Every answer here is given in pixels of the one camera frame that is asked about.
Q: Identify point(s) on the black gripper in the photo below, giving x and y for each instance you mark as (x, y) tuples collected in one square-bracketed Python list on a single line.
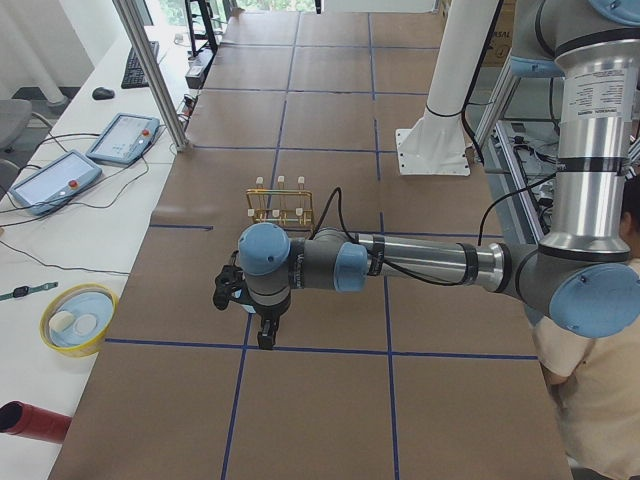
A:
[(268, 316)]

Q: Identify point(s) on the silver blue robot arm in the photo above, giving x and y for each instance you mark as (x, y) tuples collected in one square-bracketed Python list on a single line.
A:
[(577, 274)]

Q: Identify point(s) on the brown paper table cover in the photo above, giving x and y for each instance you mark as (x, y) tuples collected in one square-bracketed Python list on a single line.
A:
[(370, 377)]

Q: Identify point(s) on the flat white round disc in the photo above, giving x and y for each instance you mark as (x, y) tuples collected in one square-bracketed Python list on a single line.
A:
[(85, 324)]

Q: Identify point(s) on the yellow rimmed blue bowl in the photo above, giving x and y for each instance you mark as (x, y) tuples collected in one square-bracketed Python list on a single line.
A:
[(89, 298)]

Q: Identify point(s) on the white round soap bar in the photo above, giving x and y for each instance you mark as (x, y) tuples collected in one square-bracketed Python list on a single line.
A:
[(61, 320)]

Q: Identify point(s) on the far blue teach pendant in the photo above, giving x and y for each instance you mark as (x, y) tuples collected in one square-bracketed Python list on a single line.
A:
[(124, 140)]

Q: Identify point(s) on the blue teach pendant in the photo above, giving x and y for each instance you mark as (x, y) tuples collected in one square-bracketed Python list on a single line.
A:
[(124, 140), (54, 185)]

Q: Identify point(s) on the green smart watch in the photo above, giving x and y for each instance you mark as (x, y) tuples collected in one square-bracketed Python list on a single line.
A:
[(23, 291)]

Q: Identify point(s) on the red cylindrical bottle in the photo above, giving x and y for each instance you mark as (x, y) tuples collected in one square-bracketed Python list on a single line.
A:
[(28, 421)]

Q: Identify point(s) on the near blue teach pendant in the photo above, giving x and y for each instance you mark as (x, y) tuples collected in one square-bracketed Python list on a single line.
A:
[(54, 185)]

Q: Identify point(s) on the black keyboard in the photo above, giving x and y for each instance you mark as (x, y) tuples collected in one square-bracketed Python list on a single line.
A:
[(133, 76)]

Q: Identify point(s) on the black computer mouse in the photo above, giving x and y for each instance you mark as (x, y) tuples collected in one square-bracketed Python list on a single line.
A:
[(102, 93)]

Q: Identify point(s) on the person in beige shirt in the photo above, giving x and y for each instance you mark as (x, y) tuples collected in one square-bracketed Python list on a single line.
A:
[(595, 385)]

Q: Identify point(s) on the grey office chair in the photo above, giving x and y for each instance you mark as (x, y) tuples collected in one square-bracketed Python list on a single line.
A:
[(15, 116)]

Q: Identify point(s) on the cardboard box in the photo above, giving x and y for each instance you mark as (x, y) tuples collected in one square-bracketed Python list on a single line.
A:
[(500, 40)]

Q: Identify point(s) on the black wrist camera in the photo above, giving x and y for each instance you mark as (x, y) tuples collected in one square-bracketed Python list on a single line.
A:
[(229, 285)]

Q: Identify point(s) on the gold wire cup holder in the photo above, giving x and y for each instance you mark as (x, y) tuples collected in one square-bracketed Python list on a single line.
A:
[(289, 208)]

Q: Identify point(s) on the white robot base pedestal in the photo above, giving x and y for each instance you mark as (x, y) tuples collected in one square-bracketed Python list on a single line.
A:
[(436, 145)]

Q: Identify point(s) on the aluminium frame post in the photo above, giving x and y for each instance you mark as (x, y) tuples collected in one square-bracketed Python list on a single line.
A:
[(134, 27)]

